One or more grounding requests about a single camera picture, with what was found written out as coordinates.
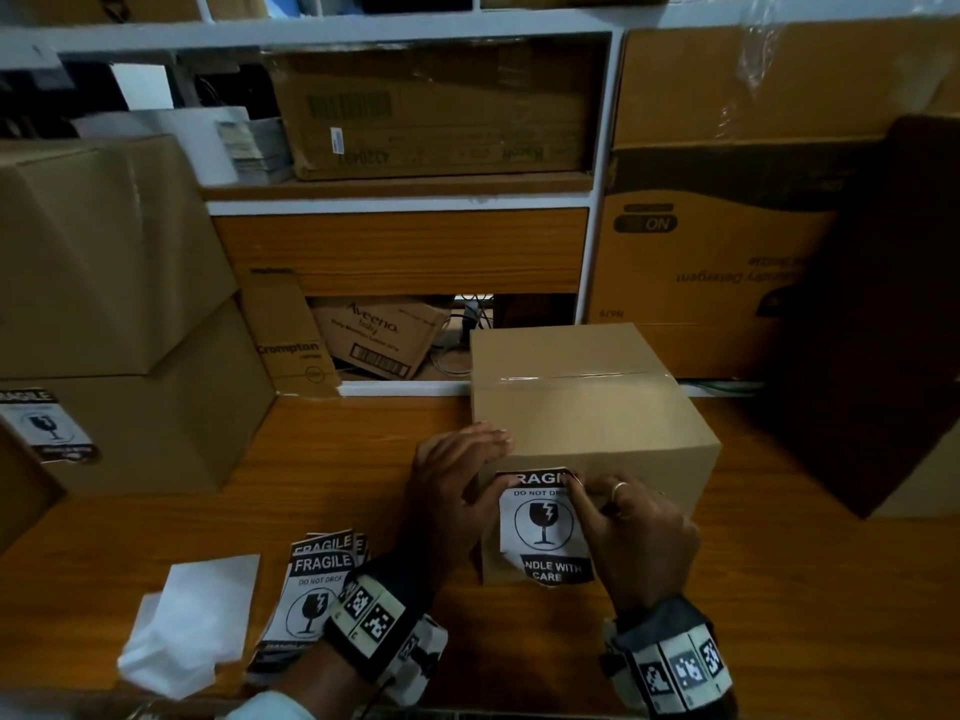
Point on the person's right hand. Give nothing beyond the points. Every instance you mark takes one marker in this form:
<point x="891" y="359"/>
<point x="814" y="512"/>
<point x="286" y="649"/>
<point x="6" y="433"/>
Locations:
<point x="645" y="547"/>

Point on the person's left hand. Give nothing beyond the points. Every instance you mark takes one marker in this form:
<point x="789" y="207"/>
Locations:
<point x="442" y="509"/>

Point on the fragile sticker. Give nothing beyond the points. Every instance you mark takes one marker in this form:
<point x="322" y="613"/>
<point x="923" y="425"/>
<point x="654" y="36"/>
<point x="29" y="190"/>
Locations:
<point x="45" y="427"/>
<point x="540" y="524"/>

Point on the medium taped cardboard box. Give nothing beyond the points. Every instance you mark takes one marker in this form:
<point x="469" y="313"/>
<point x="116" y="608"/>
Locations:
<point x="585" y="397"/>

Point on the stack of fragile stickers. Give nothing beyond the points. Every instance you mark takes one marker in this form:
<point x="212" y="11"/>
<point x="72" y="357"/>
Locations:
<point x="307" y="599"/>

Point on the white backing paper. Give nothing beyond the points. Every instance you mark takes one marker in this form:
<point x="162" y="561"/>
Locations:
<point x="195" y="622"/>

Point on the small taped cardboard box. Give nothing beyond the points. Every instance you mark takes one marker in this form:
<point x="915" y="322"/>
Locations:
<point x="172" y="427"/>

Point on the large stapled cardboard box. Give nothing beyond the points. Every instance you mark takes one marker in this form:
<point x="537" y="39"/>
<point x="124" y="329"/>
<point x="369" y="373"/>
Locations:
<point x="97" y="254"/>

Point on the person's left forearm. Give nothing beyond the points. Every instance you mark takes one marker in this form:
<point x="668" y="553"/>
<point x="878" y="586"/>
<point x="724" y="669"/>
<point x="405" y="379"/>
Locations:
<point x="322" y="682"/>

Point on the barcode printed cardboard box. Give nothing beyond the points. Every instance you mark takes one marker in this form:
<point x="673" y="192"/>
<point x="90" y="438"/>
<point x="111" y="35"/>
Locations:
<point x="382" y="337"/>

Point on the flattened printed cardboard carton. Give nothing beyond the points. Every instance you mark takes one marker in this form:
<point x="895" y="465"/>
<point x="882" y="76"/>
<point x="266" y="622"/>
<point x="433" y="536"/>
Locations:
<point x="289" y="337"/>

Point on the person's white sleeve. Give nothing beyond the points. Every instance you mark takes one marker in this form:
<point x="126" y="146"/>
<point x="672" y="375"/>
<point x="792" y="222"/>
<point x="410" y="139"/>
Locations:
<point x="266" y="708"/>

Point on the large cardboard box dark band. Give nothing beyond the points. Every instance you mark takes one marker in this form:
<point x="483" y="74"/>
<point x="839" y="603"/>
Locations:
<point x="697" y="277"/>

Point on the large cardboard box white sticker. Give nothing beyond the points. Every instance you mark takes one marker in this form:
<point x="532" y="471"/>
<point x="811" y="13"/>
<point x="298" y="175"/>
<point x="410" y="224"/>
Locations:
<point x="435" y="112"/>

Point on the plastic wrapped cardboard box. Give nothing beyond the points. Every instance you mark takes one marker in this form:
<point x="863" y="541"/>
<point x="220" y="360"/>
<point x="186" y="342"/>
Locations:
<point x="787" y="82"/>

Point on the right wrist tracker band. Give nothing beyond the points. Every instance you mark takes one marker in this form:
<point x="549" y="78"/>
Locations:
<point x="675" y="659"/>

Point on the wrist tracker band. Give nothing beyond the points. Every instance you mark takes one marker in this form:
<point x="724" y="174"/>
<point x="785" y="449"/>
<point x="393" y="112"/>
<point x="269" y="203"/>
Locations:
<point x="375" y="614"/>
<point x="675" y="659"/>

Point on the left wrist tracker band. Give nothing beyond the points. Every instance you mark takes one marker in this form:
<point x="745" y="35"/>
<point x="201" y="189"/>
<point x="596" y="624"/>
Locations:
<point x="375" y="614"/>

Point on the stack of grey cards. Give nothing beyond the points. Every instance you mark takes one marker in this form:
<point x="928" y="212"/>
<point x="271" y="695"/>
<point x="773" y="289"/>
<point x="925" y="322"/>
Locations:
<point x="259" y="149"/>

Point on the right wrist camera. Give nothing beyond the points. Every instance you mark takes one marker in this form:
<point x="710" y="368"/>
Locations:
<point x="616" y="659"/>

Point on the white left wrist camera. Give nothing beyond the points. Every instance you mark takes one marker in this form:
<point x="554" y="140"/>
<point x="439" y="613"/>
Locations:
<point x="420" y="659"/>

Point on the wooden shelf unit white frame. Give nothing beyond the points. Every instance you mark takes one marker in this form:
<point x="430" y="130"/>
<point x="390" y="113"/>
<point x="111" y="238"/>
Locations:
<point x="405" y="251"/>

